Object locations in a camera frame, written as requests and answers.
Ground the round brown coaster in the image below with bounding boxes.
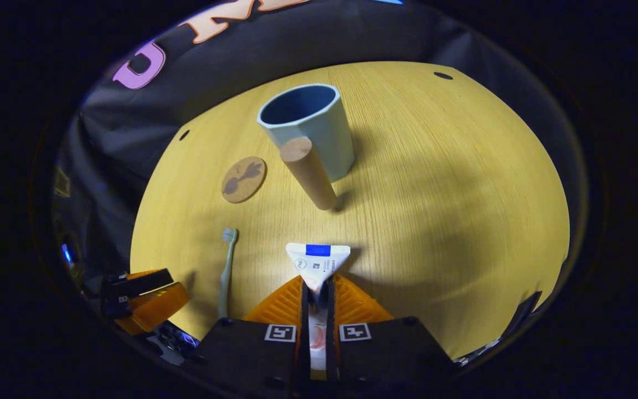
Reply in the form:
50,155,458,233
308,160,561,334
221,156,267,204

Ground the pale green toothbrush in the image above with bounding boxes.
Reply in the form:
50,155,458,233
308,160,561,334
218,228,238,319

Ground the white toothpaste tube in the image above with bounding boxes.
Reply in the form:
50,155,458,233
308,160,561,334
286,243,351,380

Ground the wooden desktop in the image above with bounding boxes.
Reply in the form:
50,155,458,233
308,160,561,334
130,61,570,361

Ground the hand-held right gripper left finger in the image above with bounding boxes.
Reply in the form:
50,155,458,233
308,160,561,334
186,275,311,388

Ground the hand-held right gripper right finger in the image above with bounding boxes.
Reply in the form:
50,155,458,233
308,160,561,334
327,274,455,388

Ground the pale cup with wooden handle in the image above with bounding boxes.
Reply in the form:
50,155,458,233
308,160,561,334
257,84,356,211

